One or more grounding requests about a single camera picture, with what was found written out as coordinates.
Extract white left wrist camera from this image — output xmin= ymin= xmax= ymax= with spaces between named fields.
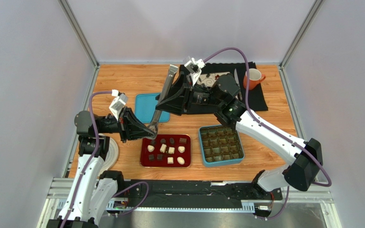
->
xmin=109 ymin=89 xmax=128 ymax=120

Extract blue chocolate tin box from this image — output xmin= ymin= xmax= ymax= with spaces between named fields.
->
xmin=199 ymin=125 xmax=245 ymax=167

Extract blue tin lid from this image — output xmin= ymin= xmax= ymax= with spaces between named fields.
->
xmin=134 ymin=93 xmax=160 ymax=124

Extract red chocolate tray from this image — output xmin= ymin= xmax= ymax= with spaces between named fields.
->
xmin=140 ymin=134 xmax=192 ymax=168

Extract floral square plate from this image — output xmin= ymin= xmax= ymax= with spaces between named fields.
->
xmin=197 ymin=72 xmax=230 ymax=87

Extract black cloth placemat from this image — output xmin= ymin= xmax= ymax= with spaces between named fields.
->
xmin=186 ymin=63 xmax=268 ymax=114

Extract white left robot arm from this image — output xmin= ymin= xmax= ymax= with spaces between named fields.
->
xmin=46 ymin=107 xmax=153 ymax=228

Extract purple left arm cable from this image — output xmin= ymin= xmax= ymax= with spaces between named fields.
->
xmin=59 ymin=90 xmax=150 ymax=228

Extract white round plate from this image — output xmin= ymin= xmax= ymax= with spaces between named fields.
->
xmin=98 ymin=138 xmax=119 ymax=176

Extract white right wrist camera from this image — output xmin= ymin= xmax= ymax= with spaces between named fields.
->
xmin=184 ymin=56 xmax=205 ymax=85

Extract orange mug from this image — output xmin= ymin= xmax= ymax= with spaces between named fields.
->
xmin=243 ymin=68 xmax=266 ymax=91

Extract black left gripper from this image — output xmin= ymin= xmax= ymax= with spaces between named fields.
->
xmin=96 ymin=106 xmax=154 ymax=143

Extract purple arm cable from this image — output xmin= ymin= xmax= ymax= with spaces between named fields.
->
xmin=203 ymin=47 xmax=332 ymax=220
xmin=59 ymin=90 xmax=150 ymax=228

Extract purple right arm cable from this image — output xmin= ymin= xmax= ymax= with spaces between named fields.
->
xmin=203 ymin=47 xmax=332 ymax=220

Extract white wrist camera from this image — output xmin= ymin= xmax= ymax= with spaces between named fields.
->
xmin=184 ymin=56 xmax=205 ymax=85
xmin=109 ymin=89 xmax=128 ymax=120

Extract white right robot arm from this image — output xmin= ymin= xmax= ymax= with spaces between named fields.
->
xmin=156 ymin=73 xmax=323 ymax=194

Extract silver table knife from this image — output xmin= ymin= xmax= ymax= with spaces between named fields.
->
xmin=234 ymin=69 xmax=243 ymax=101

